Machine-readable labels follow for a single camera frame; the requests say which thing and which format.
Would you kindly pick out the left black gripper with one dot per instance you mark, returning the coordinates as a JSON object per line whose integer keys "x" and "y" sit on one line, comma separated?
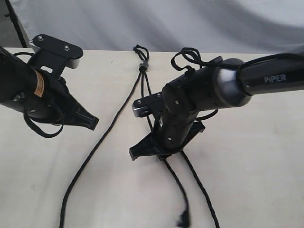
{"x": 46, "y": 99}

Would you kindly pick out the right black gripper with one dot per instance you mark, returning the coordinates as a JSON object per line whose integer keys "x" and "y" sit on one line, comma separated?
{"x": 172, "y": 134}

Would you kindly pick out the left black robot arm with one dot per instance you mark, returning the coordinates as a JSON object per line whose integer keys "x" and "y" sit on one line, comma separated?
{"x": 11, "y": 68}

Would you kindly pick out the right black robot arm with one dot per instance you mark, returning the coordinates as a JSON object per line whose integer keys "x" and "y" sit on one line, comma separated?
{"x": 217, "y": 84}

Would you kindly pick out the black stand pole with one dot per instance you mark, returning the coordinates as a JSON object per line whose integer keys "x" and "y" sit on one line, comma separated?
{"x": 14, "y": 19}

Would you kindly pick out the grey backdrop cloth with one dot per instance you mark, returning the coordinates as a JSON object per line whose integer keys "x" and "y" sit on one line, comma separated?
{"x": 219, "y": 26}

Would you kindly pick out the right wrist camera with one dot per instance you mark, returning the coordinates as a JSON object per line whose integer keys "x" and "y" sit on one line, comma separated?
{"x": 152, "y": 104}

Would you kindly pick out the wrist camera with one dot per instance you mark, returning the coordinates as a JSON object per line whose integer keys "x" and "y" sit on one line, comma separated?
{"x": 152, "y": 104}
{"x": 54, "y": 53}

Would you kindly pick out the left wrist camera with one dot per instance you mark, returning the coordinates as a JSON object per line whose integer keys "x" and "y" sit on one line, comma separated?
{"x": 54, "y": 53}

